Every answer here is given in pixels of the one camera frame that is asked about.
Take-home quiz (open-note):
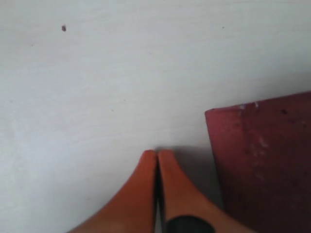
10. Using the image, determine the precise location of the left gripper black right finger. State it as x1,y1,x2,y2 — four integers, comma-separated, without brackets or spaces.
158,150,253,233

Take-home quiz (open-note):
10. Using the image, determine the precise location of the red brick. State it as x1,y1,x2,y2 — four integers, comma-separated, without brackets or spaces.
205,92,311,233

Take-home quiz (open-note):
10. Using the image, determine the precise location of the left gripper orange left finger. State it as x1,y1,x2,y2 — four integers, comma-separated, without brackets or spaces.
70,150,156,233

